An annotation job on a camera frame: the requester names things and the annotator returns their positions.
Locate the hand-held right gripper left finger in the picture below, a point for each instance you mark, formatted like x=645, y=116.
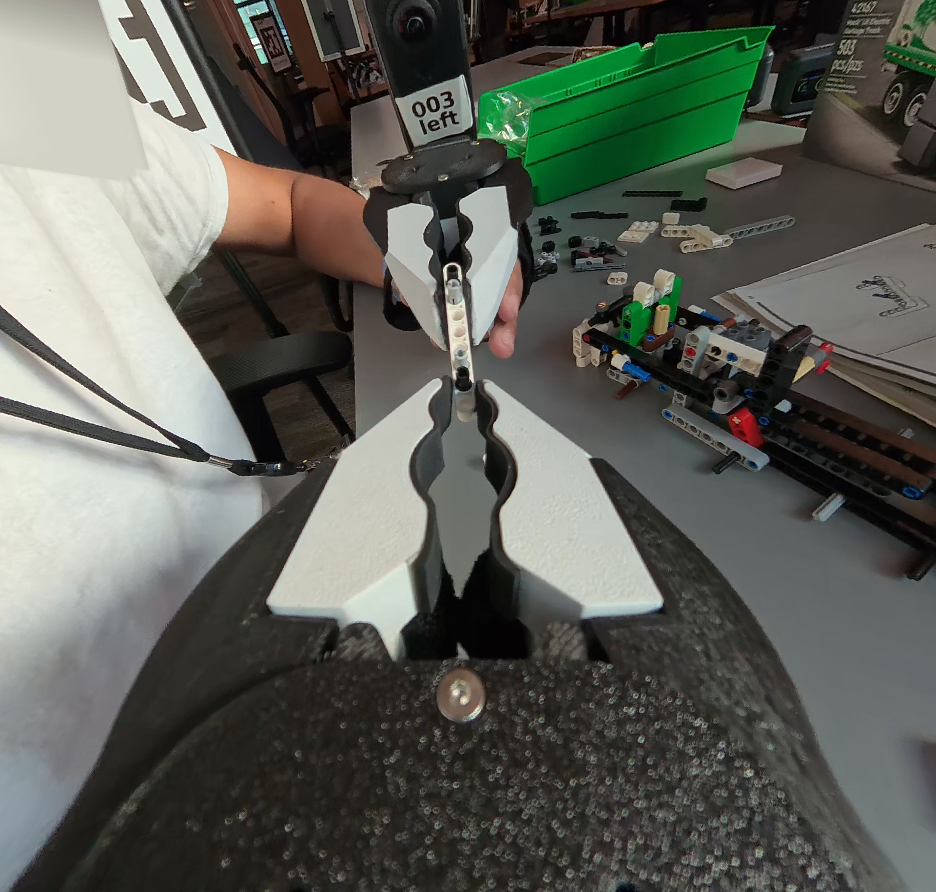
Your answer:
x=351, y=526

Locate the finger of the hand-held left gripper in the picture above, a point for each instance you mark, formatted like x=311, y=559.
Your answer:
x=409, y=263
x=493, y=248

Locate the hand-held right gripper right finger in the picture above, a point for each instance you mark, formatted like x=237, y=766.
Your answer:
x=570, y=533

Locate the long white lego beam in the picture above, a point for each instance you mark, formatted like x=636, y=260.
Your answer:
x=457, y=321

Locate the grey lego pin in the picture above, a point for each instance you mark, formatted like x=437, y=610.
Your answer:
x=464, y=403

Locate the person's left forearm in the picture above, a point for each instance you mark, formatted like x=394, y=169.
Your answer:
x=292, y=212

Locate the black lego pin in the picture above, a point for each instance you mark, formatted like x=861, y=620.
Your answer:
x=462, y=376

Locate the scattered loose lego pieces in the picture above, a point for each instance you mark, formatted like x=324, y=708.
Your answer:
x=695, y=237

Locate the lego truck chassis model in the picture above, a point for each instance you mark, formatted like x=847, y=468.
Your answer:
x=731, y=365

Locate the lego instruction booklet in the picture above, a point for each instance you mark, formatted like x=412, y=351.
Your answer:
x=863, y=307

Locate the lego set box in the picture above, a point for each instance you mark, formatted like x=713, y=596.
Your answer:
x=855, y=102

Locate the person's left hand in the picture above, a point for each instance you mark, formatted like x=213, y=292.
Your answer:
x=506, y=321

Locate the clear plastic bag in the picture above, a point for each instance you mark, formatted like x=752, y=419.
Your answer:
x=508, y=120

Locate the printed tag sign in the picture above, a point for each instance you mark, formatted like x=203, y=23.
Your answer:
x=269, y=42

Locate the black office chair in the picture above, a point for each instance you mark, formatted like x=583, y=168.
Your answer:
x=285, y=358

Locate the green plastic bin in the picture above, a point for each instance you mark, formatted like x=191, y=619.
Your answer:
x=643, y=116

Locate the white printed banner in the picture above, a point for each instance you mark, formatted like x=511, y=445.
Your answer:
x=190, y=29

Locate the small white box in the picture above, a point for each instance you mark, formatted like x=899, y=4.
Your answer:
x=742, y=173

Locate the person's white shirt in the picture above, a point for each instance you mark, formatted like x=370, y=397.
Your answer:
x=110, y=285

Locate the dark portable power station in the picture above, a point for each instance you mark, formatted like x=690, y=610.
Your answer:
x=801, y=84

